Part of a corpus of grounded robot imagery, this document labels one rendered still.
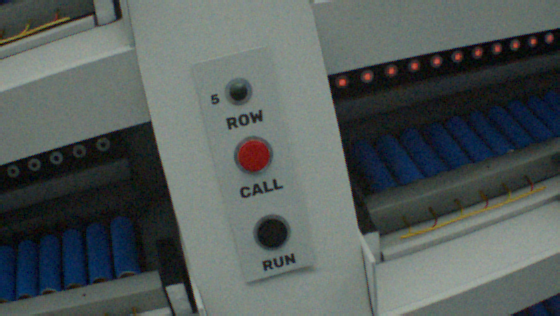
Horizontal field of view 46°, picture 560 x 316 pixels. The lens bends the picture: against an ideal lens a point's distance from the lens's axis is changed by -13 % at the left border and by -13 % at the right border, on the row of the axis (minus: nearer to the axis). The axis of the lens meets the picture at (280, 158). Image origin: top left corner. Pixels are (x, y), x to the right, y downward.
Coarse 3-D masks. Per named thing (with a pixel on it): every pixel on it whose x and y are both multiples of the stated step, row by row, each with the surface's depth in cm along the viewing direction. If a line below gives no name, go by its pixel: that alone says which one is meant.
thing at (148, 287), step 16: (80, 288) 45; (96, 288) 45; (112, 288) 45; (128, 288) 45; (144, 288) 45; (160, 288) 45; (0, 304) 44; (16, 304) 44; (32, 304) 44; (48, 304) 44; (64, 304) 44; (80, 304) 44; (96, 304) 44; (112, 304) 44; (128, 304) 45; (144, 304) 45; (160, 304) 45
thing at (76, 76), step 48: (0, 0) 47; (48, 0) 42; (96, 0) 40; (0, 48) 40; (48, 48) 40; (96, 48) 38; (0, 96) 36; (48, 96) 37; (96, 96) 38; (144, 96) 39; (0, 144) 38; (48, 144) 38
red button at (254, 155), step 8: (248, 144) 39; (256, 144) 39; (264, 144) 39; (240, 152) 39; (248, 152) 39; (256, 152) 39; (264, 152) 39; (240, 160) 39; (248, 160) 39; (256, 160) 39; (264, 160) 39; (248, 168) 39; (256, 168) 39
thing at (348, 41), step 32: (320, 0) 38; (352, 0) 39; (384, 0) 39; (416, 0) 39; (448, 0) 40; (480, 0) 40; (512, 0) 41; (544, 0) 41; (320, 32) 39; (352, 32) 40; (384, 32) 40; (416, 32) 40; (448, 32) 41; (480, 32) 41; (512, 32) 42; (352, 64) 41
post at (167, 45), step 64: (128, 0) 36; (192, 0) 37; (256, 0) 38; (320, 64) 39; (192, 128) 38; (320, 128) 40; (192, 192) 39; (320, 192) 40; (192, 256) 40; (320, 256) 41
